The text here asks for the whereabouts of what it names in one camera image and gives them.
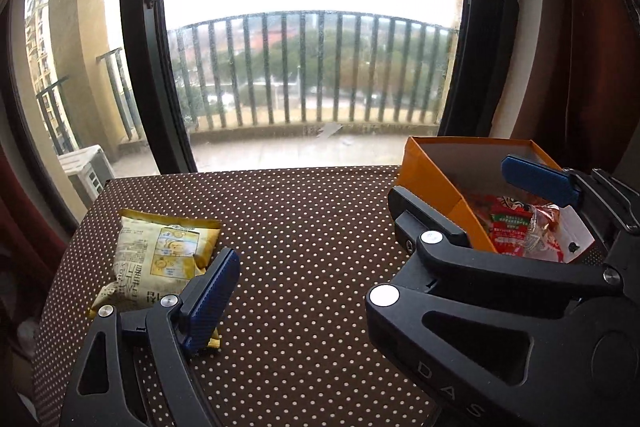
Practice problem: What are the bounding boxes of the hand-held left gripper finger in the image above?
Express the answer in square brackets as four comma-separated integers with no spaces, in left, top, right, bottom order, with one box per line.
[60,247,242,427]

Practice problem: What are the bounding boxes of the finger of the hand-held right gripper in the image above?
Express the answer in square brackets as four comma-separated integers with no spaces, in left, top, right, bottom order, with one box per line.
[501,154,640,258]
[365,186,626,385]

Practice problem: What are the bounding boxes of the red white printed snack packet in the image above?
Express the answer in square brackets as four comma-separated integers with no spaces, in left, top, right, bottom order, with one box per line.
[492,194,538,214]

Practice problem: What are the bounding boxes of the orange cardboard box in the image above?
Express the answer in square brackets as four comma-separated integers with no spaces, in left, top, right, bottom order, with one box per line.
[395,136,608,265]

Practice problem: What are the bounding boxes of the clear pink snack packet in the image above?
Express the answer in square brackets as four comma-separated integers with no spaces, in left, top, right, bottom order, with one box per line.
[529,203,562,253]

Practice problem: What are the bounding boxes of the red stick snack packet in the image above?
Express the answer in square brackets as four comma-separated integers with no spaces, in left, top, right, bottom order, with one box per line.
[490,209,532,257]

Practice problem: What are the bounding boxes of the large yellow snack packet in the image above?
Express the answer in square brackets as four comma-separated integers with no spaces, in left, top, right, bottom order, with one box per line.
[89,208,222,350]

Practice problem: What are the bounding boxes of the brown polka dot tablecloth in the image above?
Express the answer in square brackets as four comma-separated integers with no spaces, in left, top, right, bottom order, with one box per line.
[32,164,451,427]

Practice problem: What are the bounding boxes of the reddish brown curtain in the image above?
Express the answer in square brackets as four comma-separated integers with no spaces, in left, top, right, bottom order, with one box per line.
[0,142,71,427]
[500,0,640,178]

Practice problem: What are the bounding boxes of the white outdoor air conditioner unit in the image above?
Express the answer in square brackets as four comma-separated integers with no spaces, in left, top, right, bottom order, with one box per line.
[60,145,117,204]

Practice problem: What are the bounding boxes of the balcony railing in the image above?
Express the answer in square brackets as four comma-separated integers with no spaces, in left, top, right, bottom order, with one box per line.
[35,9,458,142]

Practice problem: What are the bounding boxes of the yellow apartment building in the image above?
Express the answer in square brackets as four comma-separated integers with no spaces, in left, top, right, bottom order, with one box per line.
[25,0,56,92]

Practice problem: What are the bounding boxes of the black window frame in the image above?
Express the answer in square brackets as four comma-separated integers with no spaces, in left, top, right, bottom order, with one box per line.
[120,0,526,172]

